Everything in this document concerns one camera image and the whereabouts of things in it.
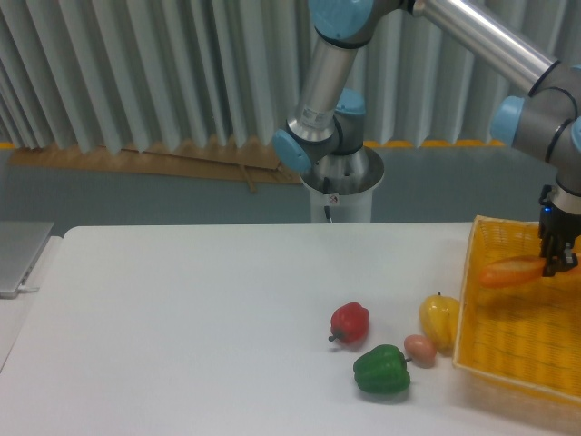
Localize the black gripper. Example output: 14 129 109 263
538 184 580 277

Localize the long baguette bread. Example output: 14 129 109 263
478 255 546 289

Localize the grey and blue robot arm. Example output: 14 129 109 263
272 1 580 277

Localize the yellow woven basket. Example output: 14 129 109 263
453 216 580 405

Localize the yellow bell pepper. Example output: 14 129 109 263
419 292 460 354

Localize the brown egg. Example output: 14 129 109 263
404 334 437 368

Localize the green bell pepper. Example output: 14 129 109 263
352 344 411 395

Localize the red bell pepper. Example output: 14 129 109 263
328 302 369 344

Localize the brown cardboard sheet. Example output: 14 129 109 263
9 135 300 193

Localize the silver laptop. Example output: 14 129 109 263
1 221 54 299

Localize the black cable on pedestal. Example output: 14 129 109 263
321 176 334 224

